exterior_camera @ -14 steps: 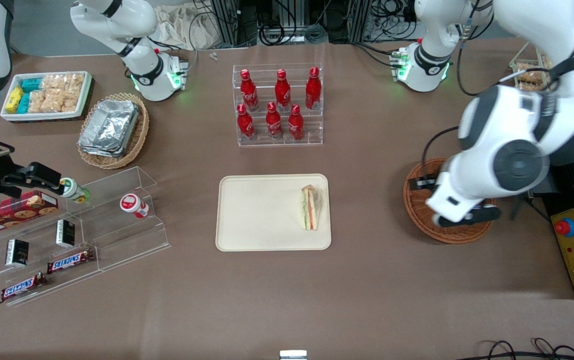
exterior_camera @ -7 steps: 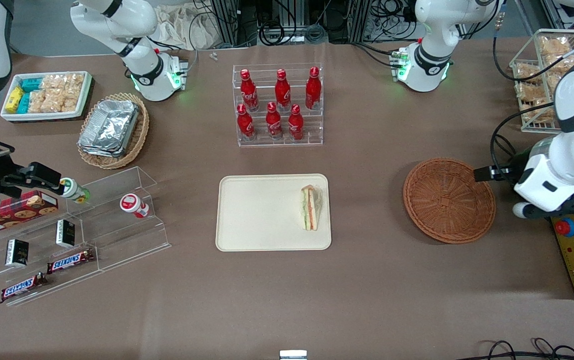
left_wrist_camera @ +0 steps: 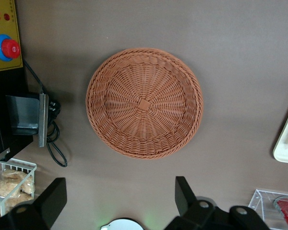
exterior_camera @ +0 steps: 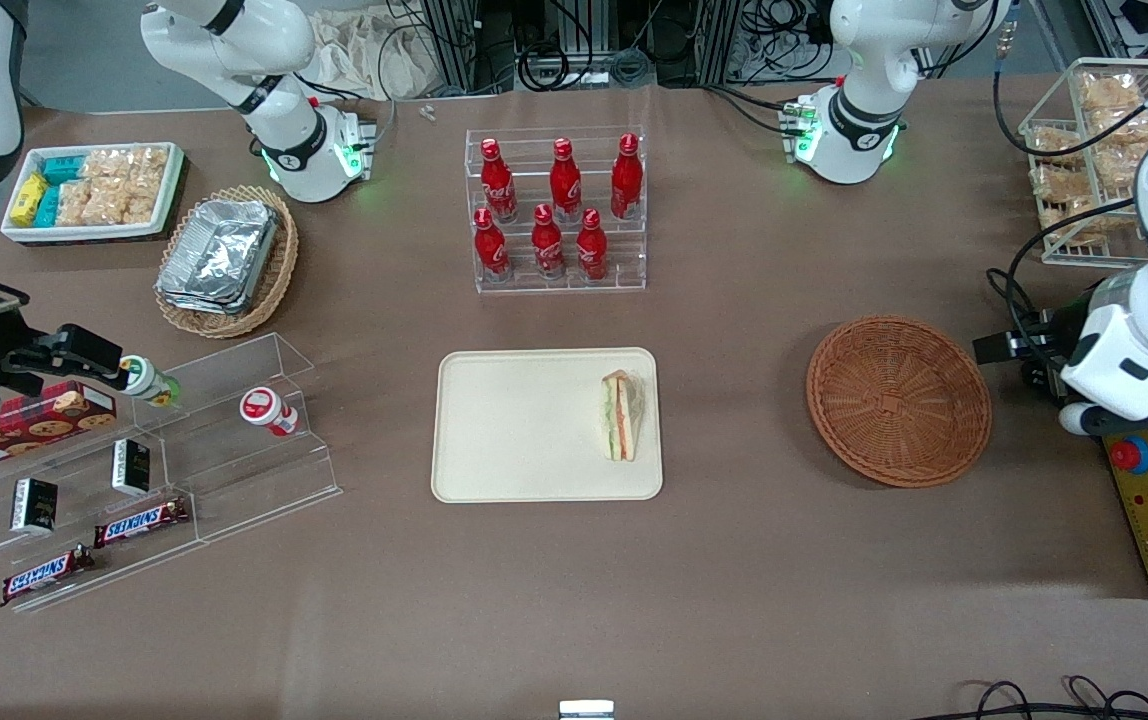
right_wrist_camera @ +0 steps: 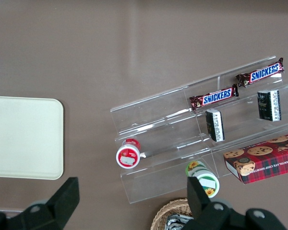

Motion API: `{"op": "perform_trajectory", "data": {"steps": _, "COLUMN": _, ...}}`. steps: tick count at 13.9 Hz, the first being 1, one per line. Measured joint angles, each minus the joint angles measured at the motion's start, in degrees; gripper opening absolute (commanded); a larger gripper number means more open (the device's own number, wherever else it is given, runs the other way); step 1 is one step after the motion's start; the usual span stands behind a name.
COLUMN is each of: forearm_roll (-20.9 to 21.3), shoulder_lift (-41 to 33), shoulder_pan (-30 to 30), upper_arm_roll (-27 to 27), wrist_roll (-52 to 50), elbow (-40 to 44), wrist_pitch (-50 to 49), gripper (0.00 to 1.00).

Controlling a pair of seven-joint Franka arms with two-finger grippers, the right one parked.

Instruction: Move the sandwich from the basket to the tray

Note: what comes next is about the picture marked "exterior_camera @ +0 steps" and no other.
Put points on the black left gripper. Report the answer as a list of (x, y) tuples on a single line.
[(1051, 334)]

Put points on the triangular sandwich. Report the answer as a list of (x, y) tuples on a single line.
[(619, 420)]

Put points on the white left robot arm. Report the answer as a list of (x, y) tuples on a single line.
[(864, 50)]

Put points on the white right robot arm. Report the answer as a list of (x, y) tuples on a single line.
[(279, 40)]

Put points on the brown round wicker basket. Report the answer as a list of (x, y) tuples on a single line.
[(894, 400)]

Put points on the white rectangular snack tray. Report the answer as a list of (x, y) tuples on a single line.
[(94, 233)]

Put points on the light oval wicker basket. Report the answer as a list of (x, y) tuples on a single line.
[(279, 280)]

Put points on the cream plastic tray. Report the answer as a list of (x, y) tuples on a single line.
[(524, 430)]

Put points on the black table appliance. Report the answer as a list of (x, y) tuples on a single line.
[(1046, 385)]

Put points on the small green labelled bottle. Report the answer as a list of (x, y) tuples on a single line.
[(146, 380)]

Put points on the red plaid cookie box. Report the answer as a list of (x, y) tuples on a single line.
[(34, 422)]

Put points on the small black box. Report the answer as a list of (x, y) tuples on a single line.
[(131, 467), (34, 506)]

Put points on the bagged fried snack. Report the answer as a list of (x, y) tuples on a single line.
[(1116, 168), (1059, 185), (1124, 122), (1110, 92), (1056, 148), (1064, 235)]

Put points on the clear bag of crackers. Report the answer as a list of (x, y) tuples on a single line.
[(106, 202), (73, 203), (148, 170), (106, 164)]

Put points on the teal snack packet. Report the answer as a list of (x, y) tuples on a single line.
[(48, 207), (62, 169)]

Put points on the aluminium foil container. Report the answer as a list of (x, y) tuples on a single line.
[(219, 255)]

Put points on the red emergency stop button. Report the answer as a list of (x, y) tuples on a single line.
[(1131, 456)]

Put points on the yellow snack packet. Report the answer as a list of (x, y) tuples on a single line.
[(28, 200)]

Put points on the Snickers chocolate bar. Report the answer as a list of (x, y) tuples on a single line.
[(139, 522), (44, 575)]

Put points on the small red labelled bottle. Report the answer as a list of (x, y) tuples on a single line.
[(269, 412)]

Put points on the clear acrylic step shelf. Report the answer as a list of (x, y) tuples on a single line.
[(254, 480), (84, 570)]

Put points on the clear acrylic bottle rack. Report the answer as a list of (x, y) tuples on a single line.
[(634, 255)]

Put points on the beige cloth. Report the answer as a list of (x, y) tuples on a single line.
[(364, 55)]

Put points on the red cola bottle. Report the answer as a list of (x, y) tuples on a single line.
[(626, 180), (591, 250), (564, 185), (498, 185), (548, 245), (490, 250)]

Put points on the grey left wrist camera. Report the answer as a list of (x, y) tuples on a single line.
[(1079, 418)]

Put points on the silver metal bracket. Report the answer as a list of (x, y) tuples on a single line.
[(586, 710)]

